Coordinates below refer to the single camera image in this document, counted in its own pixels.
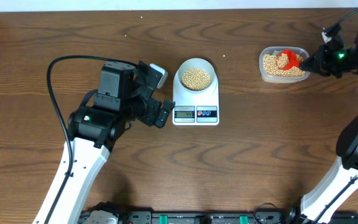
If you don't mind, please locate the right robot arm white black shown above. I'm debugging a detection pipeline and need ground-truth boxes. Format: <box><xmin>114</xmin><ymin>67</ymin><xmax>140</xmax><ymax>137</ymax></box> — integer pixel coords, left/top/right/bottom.
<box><xmin>287</xmin><ymin>23</ymin><xmax>358</xmax><ymax>223</ymax></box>

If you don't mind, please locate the clear plastic container of beans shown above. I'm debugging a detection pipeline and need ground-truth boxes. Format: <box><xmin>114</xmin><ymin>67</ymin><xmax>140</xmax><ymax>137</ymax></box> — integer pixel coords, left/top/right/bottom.
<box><xmin>259</xmin><ymin>47</ymin><xmax>310</xmax><ymax>83</ymax></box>

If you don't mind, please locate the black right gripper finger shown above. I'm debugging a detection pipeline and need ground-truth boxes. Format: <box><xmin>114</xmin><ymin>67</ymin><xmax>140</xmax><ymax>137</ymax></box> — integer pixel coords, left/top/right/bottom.
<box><xmin>299</xmin><ymin>63</ymin><xmax>321</xmax><ymax>75</ymax></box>
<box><xmin>300</xmin><ymin>51</ymin><xmax>321</xmax><ymax>67</ymax></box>

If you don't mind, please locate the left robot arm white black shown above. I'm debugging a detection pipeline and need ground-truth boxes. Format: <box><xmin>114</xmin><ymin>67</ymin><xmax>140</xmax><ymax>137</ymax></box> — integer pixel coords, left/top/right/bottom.
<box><xmin>34</xmin><ymin>61</ymin><xmax>175</xmax><ymax>223</ymax></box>

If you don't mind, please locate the white digital kitchen scale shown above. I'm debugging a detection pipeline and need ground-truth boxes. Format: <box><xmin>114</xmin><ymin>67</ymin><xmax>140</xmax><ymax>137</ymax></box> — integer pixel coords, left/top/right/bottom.
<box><xmin>172</xmin><ymin>71</ymin><xmax>219</xmax><ymax>126</ymax></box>

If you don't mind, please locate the red measuring scoop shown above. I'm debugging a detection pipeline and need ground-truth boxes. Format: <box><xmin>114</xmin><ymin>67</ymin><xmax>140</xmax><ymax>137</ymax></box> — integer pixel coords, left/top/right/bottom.
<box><xmin>277</xmin><ymin>50</ymin><xmax>301</xmax><ymax>70</ymax></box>

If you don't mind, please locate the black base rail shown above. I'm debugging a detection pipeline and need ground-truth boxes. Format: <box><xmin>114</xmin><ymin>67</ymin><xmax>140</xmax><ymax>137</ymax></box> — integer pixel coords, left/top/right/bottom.
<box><xmin>78</xmin><ymin>201</ymin><xmax>358</xmax><ymax>224</ymax></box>

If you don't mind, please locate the grey bowl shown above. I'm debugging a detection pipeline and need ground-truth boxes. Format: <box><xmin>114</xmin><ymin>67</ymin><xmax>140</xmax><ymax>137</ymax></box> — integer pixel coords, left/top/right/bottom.
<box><xmin>178</xmin><ymin>58</ymin><xmax>216</xmax><ymax>91</ymax></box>

